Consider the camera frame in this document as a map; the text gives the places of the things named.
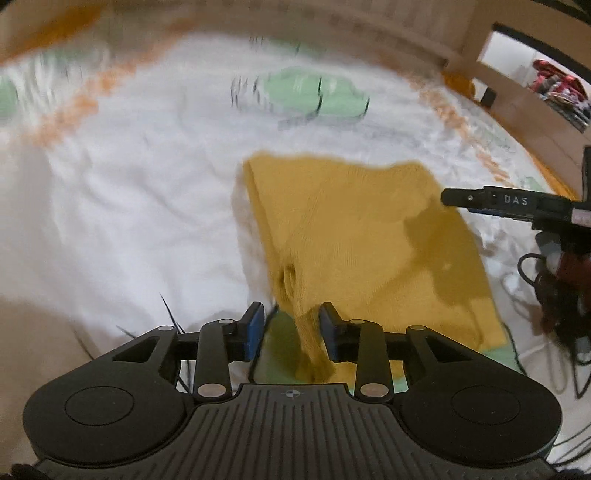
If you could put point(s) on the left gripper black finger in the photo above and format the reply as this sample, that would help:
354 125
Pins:
516 204

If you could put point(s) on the white leaf-print bedspread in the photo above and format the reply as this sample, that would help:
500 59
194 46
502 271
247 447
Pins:
89 261

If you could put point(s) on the mustard yellow knit garment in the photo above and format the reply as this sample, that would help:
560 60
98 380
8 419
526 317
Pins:
376 243

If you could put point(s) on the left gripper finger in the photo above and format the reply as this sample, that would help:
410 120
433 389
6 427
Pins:
222 342
362 343

